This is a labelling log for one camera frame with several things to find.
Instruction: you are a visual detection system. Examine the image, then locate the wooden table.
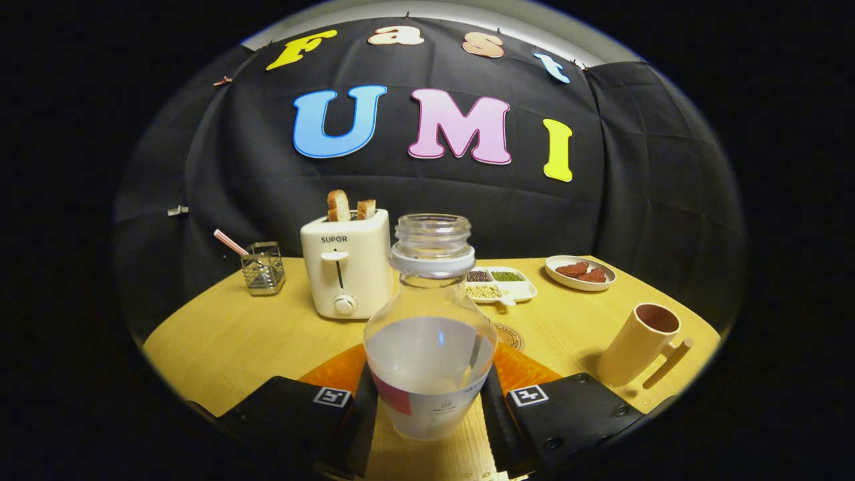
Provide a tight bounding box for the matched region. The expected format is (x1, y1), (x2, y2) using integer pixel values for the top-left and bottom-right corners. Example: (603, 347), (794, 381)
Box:
(142, 256), (722, 481)

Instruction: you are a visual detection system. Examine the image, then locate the black backdrop cloth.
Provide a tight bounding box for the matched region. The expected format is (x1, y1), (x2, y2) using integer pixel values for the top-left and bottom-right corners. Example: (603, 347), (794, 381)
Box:
(114, 17), (745, 335)

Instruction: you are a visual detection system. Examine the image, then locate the clear juice bottle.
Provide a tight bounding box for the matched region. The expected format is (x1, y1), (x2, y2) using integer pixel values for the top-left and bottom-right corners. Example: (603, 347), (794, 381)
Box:
(363, 213), (499, 441)

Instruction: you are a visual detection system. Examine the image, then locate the round wooden coaster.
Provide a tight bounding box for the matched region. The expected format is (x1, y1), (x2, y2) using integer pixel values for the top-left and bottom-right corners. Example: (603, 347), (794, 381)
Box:
(493, 323), (525, 353)

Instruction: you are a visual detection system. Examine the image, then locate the white oval plate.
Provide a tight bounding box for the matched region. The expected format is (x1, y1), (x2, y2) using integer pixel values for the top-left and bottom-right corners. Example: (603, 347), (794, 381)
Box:
(544, 255), (617, 293)

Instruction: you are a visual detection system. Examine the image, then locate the beige cup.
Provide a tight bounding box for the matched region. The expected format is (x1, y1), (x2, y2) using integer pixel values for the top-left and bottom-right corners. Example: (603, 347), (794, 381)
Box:
(596, 303), (694, 390)

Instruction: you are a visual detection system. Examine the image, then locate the white toaster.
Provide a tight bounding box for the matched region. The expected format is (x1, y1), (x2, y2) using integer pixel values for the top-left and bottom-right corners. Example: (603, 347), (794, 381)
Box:
(300, 208), (395, 320)

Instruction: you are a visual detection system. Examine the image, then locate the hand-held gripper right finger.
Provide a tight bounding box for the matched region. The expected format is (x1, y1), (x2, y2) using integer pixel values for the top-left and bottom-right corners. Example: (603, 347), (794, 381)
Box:
(480, 342), (647, 478)

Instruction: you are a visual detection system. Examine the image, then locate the striped straw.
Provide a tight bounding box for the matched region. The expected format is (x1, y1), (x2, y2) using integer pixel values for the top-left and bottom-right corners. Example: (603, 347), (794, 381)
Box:
(213, 229), (250, 258)

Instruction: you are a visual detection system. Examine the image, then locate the metal mesh holder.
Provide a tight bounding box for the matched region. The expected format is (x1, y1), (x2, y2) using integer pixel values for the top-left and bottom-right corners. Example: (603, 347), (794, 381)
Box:
(240, 241), (287, 297)

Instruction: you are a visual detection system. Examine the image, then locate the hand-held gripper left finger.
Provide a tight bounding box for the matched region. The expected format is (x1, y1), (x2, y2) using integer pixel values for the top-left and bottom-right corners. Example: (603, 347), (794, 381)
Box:
(214, 343), (379, 479)

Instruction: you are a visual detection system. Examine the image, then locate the white divided bean tray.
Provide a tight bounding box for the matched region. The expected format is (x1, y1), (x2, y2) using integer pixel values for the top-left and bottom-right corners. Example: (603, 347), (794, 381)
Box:
(466, 266), (538, 307)

